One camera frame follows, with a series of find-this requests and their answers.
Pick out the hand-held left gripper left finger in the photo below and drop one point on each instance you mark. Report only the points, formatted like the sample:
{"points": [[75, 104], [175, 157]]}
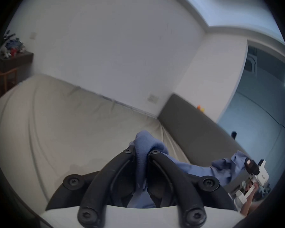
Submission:
{"points": [[98, 182]]}

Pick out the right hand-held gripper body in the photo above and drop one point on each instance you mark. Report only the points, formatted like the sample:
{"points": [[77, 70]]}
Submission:
{"points": [[261, 174]]}

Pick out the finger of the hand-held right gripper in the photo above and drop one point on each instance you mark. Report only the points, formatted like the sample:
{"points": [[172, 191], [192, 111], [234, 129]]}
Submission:
{"points": [[251, 167]]}

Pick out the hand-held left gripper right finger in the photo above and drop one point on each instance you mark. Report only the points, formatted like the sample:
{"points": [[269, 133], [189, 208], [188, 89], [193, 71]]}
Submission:
{"points": [[178, 174]]}

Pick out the blue shirt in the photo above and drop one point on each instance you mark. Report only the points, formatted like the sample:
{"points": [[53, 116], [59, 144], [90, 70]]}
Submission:
{"points": [[148, 143]]}

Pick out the person's right hand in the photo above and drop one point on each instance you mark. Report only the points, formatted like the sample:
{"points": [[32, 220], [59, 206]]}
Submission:
{"points": [[249, 196]]}

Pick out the dark grey padded headboard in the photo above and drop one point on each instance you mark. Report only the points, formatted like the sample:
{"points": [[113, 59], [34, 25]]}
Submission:
{"points": [[194, 129]]}

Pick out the bed with beige sheet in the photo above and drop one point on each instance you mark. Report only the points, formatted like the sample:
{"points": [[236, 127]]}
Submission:
{"points": [[61, 127]]}

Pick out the small orange toy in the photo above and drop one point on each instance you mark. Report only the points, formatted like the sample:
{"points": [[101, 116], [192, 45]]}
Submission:
{"points": [[201, 108]]}

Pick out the wooden chair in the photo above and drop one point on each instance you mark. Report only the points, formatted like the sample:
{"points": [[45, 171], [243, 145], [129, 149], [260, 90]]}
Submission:
{"points": [[7, 77]]}

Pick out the dark wooden side table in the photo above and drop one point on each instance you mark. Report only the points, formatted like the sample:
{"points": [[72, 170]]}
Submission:
{"points": [[13, 53]]}

